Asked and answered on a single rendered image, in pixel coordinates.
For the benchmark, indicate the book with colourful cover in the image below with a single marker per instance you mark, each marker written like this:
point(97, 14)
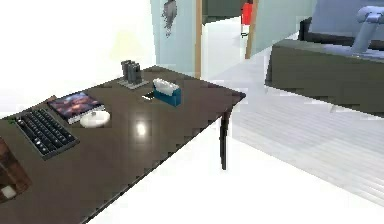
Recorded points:
point(75, 104)

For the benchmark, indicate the black computer keyboard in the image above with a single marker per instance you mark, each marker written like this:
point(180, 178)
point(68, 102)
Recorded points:
point(45, 132)

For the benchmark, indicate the red fire extinguisher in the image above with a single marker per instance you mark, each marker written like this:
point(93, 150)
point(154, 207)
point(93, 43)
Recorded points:
point(247, 13)

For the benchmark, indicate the grey statuette on square base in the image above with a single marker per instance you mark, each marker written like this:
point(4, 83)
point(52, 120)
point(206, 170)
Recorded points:
point(132, 74)

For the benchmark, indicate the small black flat phone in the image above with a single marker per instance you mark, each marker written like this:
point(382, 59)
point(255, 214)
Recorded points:
point(148, 96)

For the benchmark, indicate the dark brown wooden table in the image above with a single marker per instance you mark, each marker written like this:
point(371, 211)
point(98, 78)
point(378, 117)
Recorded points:
point(126, 160)

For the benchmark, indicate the wooden door frame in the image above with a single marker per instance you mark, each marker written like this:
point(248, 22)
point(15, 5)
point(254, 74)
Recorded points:
point(198, 36)

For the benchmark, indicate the dark olive sofa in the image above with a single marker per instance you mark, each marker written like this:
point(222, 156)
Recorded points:
point(326, 73)

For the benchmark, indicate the blue tissue box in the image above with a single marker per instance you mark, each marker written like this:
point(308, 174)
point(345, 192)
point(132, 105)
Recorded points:
point(167, 92)

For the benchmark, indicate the brown patterned flat object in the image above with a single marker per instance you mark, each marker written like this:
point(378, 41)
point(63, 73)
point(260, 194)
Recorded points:
point(10, 173)

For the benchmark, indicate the white round dish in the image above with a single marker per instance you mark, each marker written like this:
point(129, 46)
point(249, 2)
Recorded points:
point(95, 119)

